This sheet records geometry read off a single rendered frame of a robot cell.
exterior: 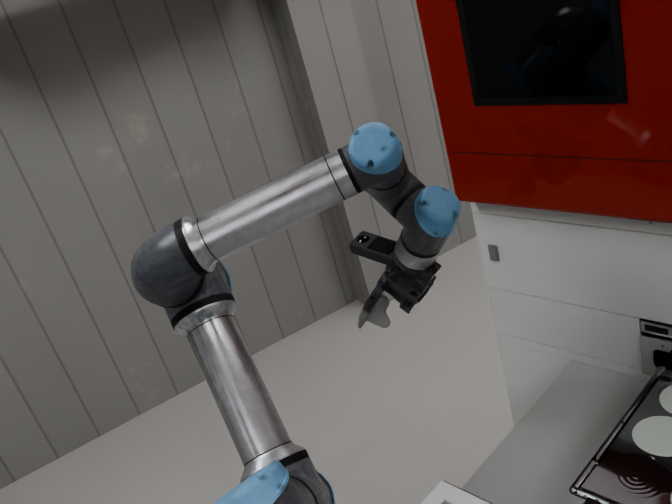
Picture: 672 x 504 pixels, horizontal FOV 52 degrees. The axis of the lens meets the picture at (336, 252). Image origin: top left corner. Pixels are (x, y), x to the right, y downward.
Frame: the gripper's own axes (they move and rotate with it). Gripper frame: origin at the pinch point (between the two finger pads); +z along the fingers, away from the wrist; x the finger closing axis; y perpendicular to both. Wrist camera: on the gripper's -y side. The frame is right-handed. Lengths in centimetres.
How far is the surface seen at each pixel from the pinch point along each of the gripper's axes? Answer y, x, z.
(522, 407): 40, 25, 38
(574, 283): 29.1, 29.8, -5.7
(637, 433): 51, 4, -11
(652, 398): 52, 14, -10
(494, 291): 17.0, 30.1, 12.7
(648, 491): 55, -7, -16
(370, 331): -20, 97, 180
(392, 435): 19, 43, 139
